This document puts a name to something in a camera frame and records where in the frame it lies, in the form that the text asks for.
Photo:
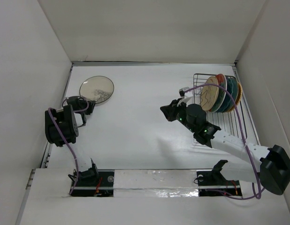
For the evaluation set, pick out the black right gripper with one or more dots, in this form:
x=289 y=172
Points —
x=169 y=110

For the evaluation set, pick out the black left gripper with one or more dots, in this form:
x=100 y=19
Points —
x=90 y=107

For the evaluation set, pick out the cream plate with tree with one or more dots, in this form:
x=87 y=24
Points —
x=97 y=88

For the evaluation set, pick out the beige plate with bird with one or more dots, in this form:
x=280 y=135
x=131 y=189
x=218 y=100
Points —
x=209 y=93

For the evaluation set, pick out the red patterned plate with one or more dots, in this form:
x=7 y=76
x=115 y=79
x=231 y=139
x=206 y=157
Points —
x=222 y=81

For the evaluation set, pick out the dark teal scalloped plate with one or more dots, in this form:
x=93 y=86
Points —
x=227 y=99

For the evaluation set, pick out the light blue flower plate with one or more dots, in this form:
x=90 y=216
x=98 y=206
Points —
x=233 y=81

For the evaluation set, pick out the orange woven wicker plate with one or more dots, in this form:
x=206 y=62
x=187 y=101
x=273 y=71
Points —
x=240 y=93

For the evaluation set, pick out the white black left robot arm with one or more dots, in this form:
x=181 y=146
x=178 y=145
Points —
x=61 y=129

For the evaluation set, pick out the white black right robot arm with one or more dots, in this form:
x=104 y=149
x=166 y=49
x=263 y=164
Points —
x=271 y=164

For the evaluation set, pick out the dark wire dish rack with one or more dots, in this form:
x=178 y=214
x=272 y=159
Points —
x=228 y=121

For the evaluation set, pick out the metal base rail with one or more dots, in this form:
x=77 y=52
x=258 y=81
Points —
x=153 y=183

